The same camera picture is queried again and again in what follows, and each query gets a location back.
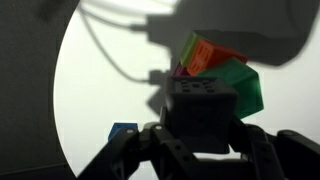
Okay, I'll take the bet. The yellow-green block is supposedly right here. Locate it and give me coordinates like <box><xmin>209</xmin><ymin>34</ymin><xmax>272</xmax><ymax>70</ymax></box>
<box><xmin>178</xmin><ymin>30</ymin><xmax>202</xmax><ymax>68</ymax></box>

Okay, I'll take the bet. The orange block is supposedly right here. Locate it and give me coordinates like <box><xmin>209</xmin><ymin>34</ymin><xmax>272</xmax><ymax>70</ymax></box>
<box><xmin>186</xmin><ymin>38</ymin><xmax>250</xmax><ymax>77</ymax></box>

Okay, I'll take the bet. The green block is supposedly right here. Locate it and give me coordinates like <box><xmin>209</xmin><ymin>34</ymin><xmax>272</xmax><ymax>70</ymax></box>
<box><xmin>195</xmin><ymin>56</ymin><xmax>265</xmax><ymax>120</ymax></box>

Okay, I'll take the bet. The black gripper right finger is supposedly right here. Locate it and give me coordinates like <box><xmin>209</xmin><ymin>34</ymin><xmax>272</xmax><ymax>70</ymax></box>
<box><xmin>228</xmin><ymin>115</ymin><xmax>320</xmax><ymax>180</ymax></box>

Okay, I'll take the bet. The black perforated cube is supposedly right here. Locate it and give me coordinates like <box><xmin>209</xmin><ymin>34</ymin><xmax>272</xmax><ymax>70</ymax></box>
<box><xmin>164</xmin><ymin>75</ymin><xmax>240</xmax><ymax>155</ymax></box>

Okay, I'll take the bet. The blue block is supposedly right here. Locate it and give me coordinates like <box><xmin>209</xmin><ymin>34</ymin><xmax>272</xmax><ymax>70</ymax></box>
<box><xmin>107</xmin><ymin>122</ymin><xmax>139</xmax><ymax>143</ymax></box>

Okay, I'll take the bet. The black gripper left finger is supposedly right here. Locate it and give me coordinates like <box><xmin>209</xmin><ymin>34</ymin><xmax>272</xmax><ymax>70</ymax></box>
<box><xmin>77</xmin><ymin>105</ymin><xmax>208</xmax><ymax>180</ymax></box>

